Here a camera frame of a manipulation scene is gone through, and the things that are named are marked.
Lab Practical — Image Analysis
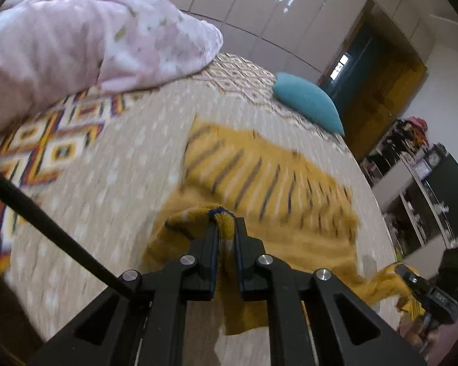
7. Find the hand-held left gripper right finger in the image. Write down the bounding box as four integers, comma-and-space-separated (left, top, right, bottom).
234, 217, 429, 366

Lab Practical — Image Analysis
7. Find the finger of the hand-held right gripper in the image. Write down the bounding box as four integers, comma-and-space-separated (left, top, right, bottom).
395, 262, 430, 296

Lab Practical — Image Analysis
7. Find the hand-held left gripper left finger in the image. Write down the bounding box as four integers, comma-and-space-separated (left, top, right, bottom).
31, 217, 220, 366

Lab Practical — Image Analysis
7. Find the yellow striped knit sweater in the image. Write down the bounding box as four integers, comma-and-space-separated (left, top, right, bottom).
141, 116, 424, 336

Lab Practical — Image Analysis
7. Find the person's right hand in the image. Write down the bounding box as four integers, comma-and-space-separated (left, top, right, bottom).
398, 308, 440, 352

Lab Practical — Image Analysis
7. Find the cluttered white shelf unit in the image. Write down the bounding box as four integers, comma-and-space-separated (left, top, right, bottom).
361, 117, 458, 260

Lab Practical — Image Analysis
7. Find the beige quilted bedspread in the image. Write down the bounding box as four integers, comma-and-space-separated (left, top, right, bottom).
0, 51, 401, 366

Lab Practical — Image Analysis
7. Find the teal pillow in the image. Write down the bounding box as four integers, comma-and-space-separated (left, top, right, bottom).
272, 72, 345, 137

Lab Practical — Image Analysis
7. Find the yellow wooden door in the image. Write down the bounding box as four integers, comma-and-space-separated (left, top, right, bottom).
343, 51, 428, 157

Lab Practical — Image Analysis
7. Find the window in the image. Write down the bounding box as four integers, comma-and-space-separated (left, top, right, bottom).
330, 54, 350, 81

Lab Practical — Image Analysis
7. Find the glossy white wardrobe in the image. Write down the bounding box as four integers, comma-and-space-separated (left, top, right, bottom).
114, 0, 436, 84

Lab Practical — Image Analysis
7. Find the pink floral blanket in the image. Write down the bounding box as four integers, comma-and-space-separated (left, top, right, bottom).
0, 0, 224, 149

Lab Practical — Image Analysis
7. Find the black cable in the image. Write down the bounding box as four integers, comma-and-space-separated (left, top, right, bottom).
0, 163, 132, 297

